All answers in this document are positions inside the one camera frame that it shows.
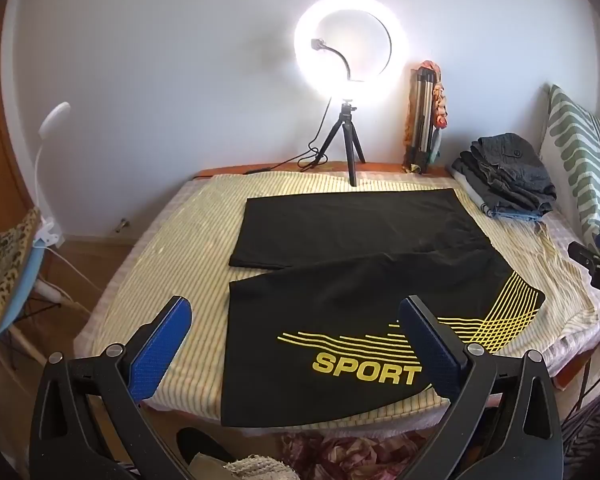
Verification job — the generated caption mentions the pink checked sheet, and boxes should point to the pink checked sheet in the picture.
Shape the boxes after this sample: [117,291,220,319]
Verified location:
[530,205,600,391]

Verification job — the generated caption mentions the beige knitted cloth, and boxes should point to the beige knitted cloth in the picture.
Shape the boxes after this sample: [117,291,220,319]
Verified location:
[187,452,301,480]

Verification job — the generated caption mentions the yellow striped blanket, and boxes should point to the yellow striped blanket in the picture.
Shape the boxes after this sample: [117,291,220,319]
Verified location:
[75,170,600,413]

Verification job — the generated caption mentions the pink floral cloth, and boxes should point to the pink floral cloth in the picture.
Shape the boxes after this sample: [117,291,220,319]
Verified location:
[280,430,431,480]

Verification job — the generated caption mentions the light grey folded garment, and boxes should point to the light grey folded garment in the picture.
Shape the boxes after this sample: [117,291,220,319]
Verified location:
[450,165,493,206]

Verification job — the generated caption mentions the green patterned pillow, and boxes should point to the green patterned pillow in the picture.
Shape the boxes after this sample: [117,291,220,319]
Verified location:
[537,84,600,261]

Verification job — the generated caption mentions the white ring light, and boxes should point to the white ring light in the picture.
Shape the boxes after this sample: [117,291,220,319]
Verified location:
[294,0,410,98]

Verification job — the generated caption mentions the white clip lamp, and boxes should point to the white clip lamp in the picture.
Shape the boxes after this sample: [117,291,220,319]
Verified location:
[32,101,73,251]

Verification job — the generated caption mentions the blue chair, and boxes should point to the blue chair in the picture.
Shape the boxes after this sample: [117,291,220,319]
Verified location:
[0,232,46,346]

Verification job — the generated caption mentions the wooden door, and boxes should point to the wooden door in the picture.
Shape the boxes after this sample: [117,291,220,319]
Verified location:
[0,20,46,241]

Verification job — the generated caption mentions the black pants with yellow print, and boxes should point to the black pants with yellow print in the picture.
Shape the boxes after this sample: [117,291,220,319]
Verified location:
[220,187,547,418]

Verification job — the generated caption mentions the black power cable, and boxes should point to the black power cable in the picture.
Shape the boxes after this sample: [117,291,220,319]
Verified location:
[195,97,331,178]

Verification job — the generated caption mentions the blue folded jeans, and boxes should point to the blue folded jeans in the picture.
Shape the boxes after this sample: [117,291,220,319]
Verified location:
[485,200,551,221]

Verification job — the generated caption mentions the orange mattress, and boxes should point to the orange mattress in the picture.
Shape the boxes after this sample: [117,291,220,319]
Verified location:
[197,160,456,181]

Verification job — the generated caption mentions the leopard print cloth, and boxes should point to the leopard print cloth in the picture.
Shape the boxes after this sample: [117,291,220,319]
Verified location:
[0,208,43,328]

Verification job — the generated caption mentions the black gooseneck phone holder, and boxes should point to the black gooseneck phone holder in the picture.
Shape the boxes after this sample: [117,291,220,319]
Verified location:
[310,37,366,83]

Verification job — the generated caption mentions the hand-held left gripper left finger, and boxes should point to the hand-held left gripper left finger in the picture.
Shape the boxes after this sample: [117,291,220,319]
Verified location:
[28,296,193,480]

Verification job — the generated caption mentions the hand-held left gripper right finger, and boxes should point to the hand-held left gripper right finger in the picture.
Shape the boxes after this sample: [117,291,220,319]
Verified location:
[398,295,565,480]

